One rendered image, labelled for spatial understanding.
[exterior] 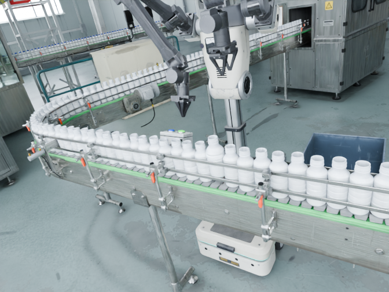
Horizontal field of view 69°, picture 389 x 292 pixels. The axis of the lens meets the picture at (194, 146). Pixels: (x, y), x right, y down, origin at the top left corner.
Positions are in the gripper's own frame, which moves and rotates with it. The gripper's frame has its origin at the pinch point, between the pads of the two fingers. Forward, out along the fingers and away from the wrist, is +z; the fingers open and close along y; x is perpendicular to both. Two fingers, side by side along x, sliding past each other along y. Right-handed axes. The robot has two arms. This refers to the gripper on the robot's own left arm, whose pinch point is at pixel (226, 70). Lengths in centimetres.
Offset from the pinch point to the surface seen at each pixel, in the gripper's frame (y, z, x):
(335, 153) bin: 45, 55, -32
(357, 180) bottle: -17, 28, -46
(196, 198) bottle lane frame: -20, 47, 10
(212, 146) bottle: -16.8, 23.0, 0.3
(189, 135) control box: 2.5, 30.2, 24.5
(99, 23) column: 666, -25, 849
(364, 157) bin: 45, 55, -45
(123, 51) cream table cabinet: 257, 25, 329
